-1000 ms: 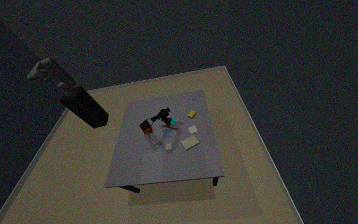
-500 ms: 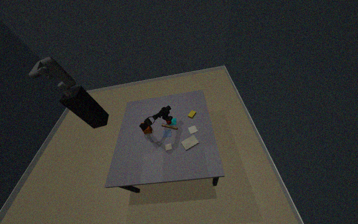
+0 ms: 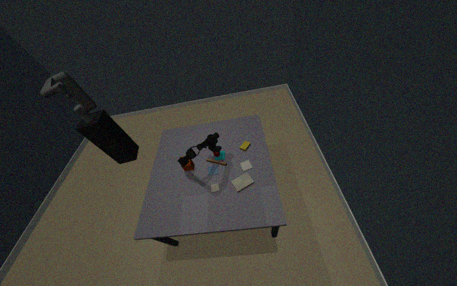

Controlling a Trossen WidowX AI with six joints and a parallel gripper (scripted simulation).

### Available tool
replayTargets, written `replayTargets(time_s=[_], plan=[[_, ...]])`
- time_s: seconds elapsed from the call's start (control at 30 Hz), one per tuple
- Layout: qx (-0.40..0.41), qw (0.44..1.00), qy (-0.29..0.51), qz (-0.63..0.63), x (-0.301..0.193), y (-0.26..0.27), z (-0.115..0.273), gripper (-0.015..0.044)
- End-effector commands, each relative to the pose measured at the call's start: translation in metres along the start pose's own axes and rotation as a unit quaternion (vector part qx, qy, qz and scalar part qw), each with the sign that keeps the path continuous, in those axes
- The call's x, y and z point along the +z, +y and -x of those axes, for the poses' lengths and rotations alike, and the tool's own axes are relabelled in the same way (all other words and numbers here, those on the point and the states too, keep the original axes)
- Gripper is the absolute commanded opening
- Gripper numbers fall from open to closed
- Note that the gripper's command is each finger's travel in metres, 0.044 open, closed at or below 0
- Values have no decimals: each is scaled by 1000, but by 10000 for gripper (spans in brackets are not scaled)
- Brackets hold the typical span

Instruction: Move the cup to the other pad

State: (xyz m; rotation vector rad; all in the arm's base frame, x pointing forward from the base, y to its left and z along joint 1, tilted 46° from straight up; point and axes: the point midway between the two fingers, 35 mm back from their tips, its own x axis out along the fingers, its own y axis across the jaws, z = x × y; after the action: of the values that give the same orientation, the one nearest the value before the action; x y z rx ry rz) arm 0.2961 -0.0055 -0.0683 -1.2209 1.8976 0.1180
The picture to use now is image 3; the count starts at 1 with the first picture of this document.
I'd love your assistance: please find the yellow block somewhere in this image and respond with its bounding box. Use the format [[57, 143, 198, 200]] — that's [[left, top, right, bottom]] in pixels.
[[240, 141, 250, 151]]

